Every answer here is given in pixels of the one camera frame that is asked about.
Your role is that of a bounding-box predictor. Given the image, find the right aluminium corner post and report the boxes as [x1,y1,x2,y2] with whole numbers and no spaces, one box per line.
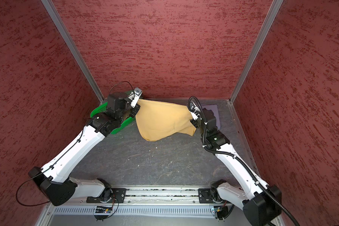
[229,0,283,104]

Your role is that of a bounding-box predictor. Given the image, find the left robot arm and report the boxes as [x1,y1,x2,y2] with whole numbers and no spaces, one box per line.
[29,88,142,206]

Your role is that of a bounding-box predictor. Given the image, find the left aluminium corner post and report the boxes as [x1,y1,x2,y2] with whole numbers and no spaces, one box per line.
[41,0,104,103]

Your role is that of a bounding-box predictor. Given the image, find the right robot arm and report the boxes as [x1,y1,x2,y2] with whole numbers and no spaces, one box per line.
[189,106,282,226]

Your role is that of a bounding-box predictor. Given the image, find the aluminium corner post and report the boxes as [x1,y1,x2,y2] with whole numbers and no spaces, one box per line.
[41,0,104,103]
[229,0,283,104]

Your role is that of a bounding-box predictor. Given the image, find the lavender skirt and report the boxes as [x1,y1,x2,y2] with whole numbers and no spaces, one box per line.
[202,105,221,130]

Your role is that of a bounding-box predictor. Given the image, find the yellow skirt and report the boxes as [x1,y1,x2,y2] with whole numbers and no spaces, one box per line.
[136,99,196,142]

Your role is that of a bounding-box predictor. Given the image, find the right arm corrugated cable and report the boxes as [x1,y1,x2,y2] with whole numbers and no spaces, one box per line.
[187,95,300,226]

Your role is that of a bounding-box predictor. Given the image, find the white slotted cable duct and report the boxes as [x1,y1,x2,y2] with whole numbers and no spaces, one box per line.
[53,205,215,218]

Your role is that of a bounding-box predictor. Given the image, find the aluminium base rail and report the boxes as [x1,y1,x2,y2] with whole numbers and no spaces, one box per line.
[47,186,276,206]

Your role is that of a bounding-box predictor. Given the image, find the green plastic basket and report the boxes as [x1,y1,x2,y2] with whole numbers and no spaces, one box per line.
[87,91,134,137]

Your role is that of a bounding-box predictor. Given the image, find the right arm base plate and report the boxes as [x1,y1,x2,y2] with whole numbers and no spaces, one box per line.
[198,188,214,204]

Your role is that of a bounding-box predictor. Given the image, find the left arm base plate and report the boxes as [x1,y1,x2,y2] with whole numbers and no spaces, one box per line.
[86,188,127,204]

